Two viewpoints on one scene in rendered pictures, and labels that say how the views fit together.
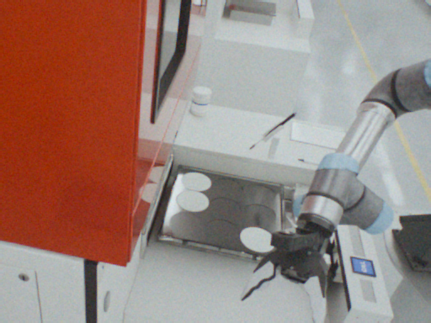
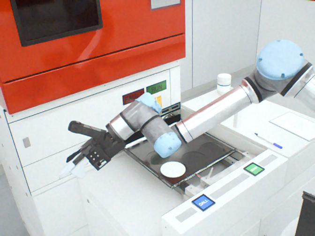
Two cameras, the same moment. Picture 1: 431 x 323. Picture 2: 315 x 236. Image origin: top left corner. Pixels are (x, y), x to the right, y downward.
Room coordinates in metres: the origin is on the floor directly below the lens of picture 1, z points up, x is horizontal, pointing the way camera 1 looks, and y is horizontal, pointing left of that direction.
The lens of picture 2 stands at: (0.15, -1.01, 1.73)
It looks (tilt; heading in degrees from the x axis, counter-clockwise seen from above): 30 degrees down; 46
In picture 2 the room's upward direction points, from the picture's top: 3 degrees counter-clockwise
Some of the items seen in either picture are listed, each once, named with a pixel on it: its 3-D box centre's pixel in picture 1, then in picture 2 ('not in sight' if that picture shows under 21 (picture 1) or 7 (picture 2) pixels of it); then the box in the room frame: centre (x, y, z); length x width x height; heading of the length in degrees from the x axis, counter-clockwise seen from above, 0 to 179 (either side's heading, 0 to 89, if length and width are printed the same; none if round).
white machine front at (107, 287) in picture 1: (144, 203); (110, 120); (0.88, 0.04, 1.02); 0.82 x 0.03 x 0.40; 172
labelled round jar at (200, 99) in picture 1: (200, 101); (223, 84); (1.53, -0.11, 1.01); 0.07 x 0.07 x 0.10
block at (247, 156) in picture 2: (306, 190); (251, 158); (1.19, -0.49, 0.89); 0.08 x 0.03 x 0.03; 82
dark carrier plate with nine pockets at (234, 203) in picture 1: (225, 209); (176, 148); (1.04, -0.20, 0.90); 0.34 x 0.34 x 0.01; 82
